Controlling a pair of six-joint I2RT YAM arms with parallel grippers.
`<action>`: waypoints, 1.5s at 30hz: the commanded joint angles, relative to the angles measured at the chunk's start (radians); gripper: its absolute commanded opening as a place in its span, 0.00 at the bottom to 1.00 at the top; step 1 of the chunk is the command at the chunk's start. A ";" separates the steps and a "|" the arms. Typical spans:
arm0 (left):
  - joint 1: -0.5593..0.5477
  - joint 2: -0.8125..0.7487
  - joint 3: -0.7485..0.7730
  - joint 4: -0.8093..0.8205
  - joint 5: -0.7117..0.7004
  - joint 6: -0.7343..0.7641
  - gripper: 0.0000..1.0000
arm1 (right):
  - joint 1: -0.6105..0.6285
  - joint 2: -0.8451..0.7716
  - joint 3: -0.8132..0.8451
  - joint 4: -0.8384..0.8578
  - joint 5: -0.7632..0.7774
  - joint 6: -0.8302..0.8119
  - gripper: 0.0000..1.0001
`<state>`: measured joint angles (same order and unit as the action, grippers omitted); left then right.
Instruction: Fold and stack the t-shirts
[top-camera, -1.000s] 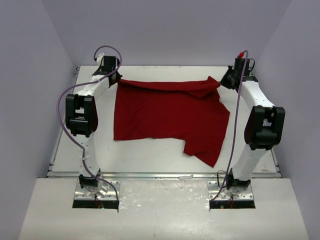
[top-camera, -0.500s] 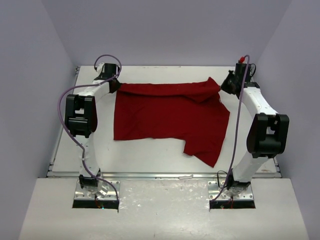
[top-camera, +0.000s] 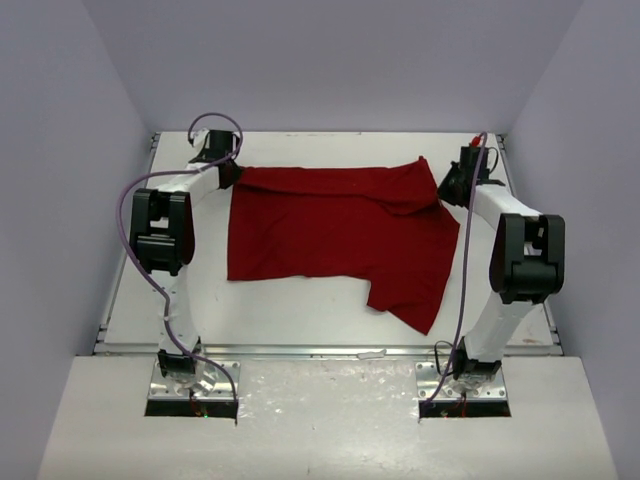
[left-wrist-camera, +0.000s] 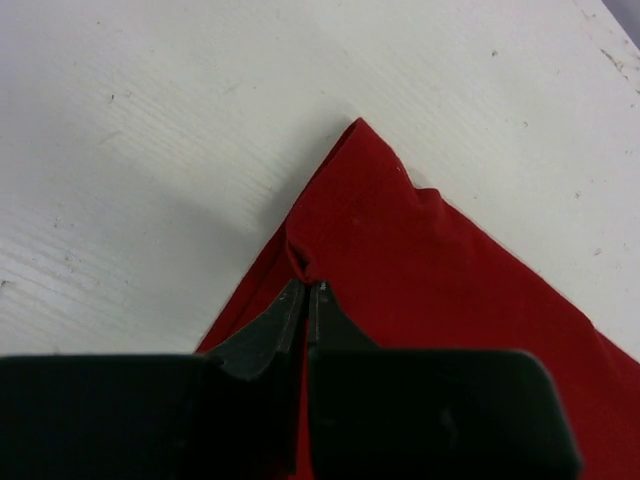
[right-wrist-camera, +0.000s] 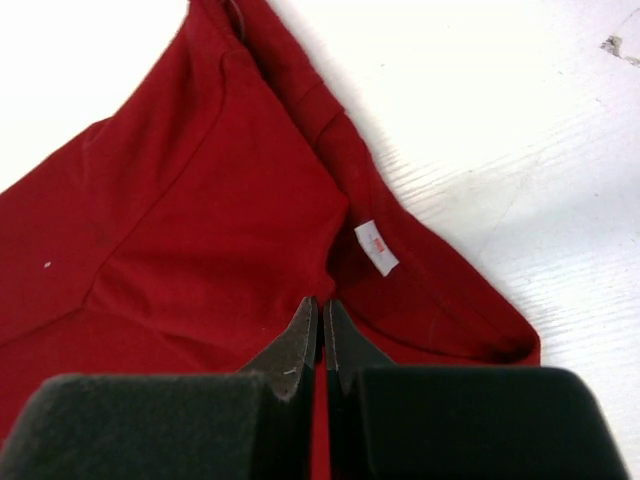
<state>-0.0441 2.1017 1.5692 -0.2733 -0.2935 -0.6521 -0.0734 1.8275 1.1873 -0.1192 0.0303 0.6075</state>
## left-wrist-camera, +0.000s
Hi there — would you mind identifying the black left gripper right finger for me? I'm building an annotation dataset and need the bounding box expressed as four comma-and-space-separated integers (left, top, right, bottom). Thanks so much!
307, 282, 583, 479

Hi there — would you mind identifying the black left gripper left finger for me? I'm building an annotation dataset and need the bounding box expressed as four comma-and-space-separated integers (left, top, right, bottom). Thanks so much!
1, 280, 305, 479

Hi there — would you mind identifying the red t shirt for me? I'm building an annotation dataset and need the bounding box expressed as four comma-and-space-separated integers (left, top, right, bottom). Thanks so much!
200, 119, 639, 479

